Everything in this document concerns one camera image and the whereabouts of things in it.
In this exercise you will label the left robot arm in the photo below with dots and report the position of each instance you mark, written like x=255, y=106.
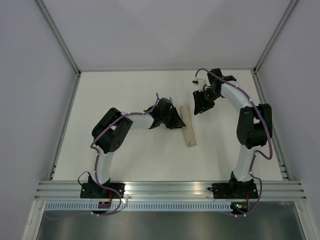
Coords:
x=112, y=129

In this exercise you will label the right aluminium frame post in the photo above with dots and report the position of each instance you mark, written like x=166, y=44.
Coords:
x=276, y=33

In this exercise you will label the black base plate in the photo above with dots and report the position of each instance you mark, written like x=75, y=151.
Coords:
x=91, y=191
x=234, y=190

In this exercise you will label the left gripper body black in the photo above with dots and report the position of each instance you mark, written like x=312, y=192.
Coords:
x=166, y=119

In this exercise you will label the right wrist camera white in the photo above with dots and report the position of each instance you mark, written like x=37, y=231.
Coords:
x=200, y=83

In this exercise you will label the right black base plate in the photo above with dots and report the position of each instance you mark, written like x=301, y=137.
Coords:
x=234, y=190

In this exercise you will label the left aluminium frame post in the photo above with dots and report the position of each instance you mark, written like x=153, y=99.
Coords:
x=57, y=35

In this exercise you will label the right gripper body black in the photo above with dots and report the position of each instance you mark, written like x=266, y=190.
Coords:
x=212, y=95

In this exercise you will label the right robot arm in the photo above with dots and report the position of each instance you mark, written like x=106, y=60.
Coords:
x=254, y=129

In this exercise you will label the aluminium rail front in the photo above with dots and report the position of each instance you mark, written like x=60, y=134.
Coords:
x=169, y=191

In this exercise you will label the aluminium frame post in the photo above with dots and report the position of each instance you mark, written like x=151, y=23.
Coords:
x=57, y=35
x=276, y=33

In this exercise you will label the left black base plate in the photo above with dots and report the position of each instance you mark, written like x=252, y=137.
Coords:
x=91, y=191

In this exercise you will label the white slotted cable duct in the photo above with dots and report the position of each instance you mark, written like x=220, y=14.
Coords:
x=144, y=206

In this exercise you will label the beige cloth napkin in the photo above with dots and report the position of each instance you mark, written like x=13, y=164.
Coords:
x=187, y=130

